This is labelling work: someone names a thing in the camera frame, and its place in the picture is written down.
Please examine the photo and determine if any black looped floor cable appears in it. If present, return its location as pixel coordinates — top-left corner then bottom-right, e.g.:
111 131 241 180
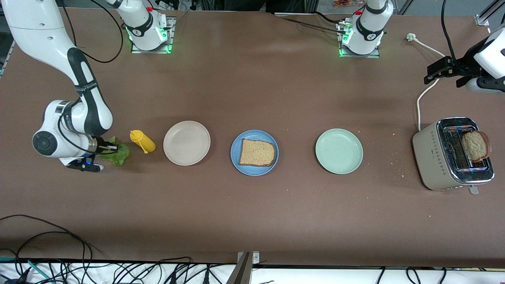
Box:
0 215 93 277

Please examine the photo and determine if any brown bread slice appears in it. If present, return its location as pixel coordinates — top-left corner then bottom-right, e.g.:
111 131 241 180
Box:
462 130 492 163
239 138 276 167

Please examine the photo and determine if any black base cable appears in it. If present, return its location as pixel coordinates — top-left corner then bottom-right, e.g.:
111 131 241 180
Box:
274 11 350 34

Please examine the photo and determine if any beige chrome toaster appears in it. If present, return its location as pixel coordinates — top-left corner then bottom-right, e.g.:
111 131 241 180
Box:
412 117 495 195

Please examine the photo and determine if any beige round plate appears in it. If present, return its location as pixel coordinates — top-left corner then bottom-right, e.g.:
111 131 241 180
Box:
163 120 211 166

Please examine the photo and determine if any teal floor cable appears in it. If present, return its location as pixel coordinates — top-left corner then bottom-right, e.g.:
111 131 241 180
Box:
0 256 56 284

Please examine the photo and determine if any white toaster power cable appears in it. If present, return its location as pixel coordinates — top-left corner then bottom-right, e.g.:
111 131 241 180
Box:
406 33 446 133

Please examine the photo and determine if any aluminium frame profile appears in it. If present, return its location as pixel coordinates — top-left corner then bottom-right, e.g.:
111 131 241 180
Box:
475 0 505 27

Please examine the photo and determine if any green lettuce leaf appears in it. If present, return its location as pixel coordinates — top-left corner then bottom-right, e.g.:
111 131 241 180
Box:
98 136 131 166

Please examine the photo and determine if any yellow mustard squeeze bottle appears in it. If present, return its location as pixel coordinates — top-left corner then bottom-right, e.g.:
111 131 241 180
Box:
130 130 156 154

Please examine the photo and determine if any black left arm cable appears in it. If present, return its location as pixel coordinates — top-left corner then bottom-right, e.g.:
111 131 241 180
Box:
440 0 459 62

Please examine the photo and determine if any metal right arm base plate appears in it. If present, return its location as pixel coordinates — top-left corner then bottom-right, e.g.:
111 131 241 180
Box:
130 17 175 54

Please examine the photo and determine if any green round plate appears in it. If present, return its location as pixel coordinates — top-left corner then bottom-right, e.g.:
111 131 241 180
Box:
315 128 363 174

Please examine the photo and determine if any metal table edge bracket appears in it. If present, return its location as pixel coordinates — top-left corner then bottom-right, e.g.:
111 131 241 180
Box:
226 251 260 284

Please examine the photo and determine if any blue round plate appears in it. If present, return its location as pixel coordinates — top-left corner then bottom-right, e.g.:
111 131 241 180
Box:
230 130 279 176

